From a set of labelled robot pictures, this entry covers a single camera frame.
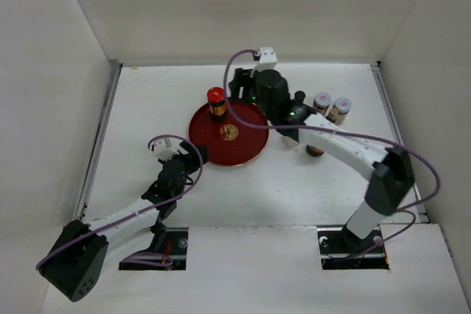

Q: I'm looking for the white-lid spice jar left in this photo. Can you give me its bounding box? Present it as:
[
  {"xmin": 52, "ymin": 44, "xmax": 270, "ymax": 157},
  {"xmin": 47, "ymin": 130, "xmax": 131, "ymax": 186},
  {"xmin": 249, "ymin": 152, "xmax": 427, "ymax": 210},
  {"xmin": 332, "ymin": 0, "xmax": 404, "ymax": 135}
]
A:
[{"xmin": 313, "ymin": 92, "xmax": 332, "ymax": 116}]

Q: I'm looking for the left aluminium table rail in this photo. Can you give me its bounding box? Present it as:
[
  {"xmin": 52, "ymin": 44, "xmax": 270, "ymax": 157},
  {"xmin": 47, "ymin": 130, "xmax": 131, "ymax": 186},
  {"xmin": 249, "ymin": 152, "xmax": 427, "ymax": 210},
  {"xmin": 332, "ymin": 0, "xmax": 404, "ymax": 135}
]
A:
[{"xmin": 71, "ymin": 60, "xmax": 123, "ymax": 221}]

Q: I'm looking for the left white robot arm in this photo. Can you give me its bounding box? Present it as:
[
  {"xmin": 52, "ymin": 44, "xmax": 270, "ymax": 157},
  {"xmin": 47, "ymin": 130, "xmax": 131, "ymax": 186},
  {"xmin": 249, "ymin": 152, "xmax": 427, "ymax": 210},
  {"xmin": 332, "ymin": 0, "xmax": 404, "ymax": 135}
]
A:
[{"xmin": 36, "ymin": 140, "xmax": 208, "ymax": 302}]

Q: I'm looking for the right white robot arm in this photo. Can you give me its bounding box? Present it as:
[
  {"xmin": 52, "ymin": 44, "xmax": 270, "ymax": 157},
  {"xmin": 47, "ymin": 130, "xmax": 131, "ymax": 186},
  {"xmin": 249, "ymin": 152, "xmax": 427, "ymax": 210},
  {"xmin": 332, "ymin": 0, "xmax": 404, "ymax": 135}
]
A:
[{"xmin": 224, "ymin": 68, "xmax": 415, "ymax": 252}]

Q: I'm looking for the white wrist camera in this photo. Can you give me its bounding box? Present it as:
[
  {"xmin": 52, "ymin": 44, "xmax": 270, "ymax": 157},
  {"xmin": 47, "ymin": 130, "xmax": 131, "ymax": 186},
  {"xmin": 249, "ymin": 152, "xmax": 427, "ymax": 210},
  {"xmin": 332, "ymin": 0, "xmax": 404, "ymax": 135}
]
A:
[
  {"xmin": 253, "ymin": 46, "xmax": 278, "ymax": 72},
  {"xmin": 150, "ymin": 138, "xmax": 178, "ymax": 161}
]

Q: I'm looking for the white-lid spice jar right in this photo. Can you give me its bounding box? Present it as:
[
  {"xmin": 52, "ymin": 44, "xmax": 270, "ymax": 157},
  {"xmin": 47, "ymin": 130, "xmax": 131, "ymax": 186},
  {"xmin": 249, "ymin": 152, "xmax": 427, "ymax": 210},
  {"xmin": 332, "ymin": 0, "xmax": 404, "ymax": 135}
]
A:
[{"xmin": 333, "ymin": 97, "xmax": 353, "ymax": 125}]

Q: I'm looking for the aluminium table rail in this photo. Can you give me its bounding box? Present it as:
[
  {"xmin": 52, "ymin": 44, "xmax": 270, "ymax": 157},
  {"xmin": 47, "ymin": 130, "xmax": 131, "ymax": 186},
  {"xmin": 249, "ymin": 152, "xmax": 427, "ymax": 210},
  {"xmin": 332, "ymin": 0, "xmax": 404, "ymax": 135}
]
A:
[
  {"xmin": 370, "ymin": 63, "xmax": 430, "ymax": 224},
  {"xmin": 71, "ymin": 60, "xmax": 123, "ymax": 221}
]

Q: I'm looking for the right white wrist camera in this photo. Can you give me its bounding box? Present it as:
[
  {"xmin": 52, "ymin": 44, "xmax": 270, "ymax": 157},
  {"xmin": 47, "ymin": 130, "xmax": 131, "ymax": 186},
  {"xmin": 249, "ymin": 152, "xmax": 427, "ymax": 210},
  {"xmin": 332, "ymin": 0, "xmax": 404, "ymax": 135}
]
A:
[{"xmin": 253, "ymin": 46, "xmax": 278, "ymax": 72}]

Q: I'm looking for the white-lid spice jar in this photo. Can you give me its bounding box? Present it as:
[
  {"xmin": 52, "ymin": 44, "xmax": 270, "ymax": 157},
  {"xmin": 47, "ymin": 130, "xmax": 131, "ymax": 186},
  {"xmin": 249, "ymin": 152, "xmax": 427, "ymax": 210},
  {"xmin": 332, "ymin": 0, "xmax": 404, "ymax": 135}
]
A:
[
  {"xmin": 333, "ymin": 97, "xmax": 353, "ymax": 125},
  {"xmin": 313, "ymin": 92, "xmax": 332, "ymax": 116}
]

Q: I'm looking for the round red lacquer tray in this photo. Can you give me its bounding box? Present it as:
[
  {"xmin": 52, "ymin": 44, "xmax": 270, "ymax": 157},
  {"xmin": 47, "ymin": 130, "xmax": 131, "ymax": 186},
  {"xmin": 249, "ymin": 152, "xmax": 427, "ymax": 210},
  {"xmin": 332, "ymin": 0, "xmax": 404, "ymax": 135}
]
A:
[{"xmin": 188, "ymin": 102, "xmax": 269, "ymax": 167}]

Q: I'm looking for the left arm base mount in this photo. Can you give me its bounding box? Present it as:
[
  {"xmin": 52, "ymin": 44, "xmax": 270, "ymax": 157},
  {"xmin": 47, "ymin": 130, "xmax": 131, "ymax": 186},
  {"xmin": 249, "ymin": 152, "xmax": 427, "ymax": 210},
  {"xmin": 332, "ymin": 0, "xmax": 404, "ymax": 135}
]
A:
[{"xmin": 118, "ymin": 224, "xmax": 189, "ymax": 271}]

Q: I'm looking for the right aluminium table rail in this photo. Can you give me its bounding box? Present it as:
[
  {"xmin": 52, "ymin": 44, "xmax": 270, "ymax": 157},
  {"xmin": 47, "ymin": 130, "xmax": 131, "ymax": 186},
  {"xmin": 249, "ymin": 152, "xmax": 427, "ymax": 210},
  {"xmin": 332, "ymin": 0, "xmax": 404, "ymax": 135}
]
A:
[{"xmin": 370, "ymin": 63, "xmax": 430, "ymax": 224}]

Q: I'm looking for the black-cap spice bottle rear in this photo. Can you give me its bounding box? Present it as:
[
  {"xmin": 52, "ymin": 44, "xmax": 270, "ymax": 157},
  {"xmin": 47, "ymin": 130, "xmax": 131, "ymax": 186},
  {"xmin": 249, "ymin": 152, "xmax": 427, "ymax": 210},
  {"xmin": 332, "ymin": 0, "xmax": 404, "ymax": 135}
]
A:
[{"xmin": 294, "ymin": 90, "xmax": 305, "ymax": 104}]

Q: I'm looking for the clear salt grinder black top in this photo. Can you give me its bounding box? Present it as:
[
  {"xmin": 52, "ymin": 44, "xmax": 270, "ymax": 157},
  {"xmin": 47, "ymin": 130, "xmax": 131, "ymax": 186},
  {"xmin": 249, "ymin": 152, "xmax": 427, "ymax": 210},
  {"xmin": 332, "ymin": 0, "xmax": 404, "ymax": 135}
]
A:
[{"xmin": 283, "ymin": 136, "xmax": 300, "ymax": 148}]

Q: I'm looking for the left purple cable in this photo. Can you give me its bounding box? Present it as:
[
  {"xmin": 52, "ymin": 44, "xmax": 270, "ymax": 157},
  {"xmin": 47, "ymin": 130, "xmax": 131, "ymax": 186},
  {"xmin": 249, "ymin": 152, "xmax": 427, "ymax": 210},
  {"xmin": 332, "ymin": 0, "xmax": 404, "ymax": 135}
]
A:
[{"xmin": 35, "ymin": 135, "xmax": 205, "ymax": 271}]

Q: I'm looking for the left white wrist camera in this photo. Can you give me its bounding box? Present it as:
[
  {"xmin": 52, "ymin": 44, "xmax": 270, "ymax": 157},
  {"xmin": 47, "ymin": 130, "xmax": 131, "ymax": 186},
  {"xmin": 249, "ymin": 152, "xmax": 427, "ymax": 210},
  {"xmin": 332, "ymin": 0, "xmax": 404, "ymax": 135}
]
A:
[{"xmin": 150, "ymin": 138, "xmax": 178, "ymax": 161}]

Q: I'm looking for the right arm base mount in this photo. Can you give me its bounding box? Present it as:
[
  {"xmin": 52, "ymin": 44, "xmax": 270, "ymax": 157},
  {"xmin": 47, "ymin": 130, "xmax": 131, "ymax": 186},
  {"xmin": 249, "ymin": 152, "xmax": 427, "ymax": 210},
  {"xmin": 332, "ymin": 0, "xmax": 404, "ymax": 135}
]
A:
[{"xmin": 317, "ymin": 227, "xmax": 389, "ymax": 271}]

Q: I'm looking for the yellow-label beige-cap spice bottle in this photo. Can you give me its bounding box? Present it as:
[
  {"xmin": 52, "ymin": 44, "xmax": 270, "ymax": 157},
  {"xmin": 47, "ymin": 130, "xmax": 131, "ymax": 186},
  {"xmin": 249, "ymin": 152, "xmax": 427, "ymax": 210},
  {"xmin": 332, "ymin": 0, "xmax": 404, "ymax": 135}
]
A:
[{"xmin": 326, "ymin": 107, "xmax": 339, "ymax": 124}]

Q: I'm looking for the red-lid dark sauce jar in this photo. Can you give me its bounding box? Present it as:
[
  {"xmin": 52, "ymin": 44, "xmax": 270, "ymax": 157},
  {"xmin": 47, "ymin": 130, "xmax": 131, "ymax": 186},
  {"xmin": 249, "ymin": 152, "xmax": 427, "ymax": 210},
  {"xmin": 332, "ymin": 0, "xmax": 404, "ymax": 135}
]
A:
[{"xmin": 207, "ymin": 87, "xmax": 227, "ymax": 121}]

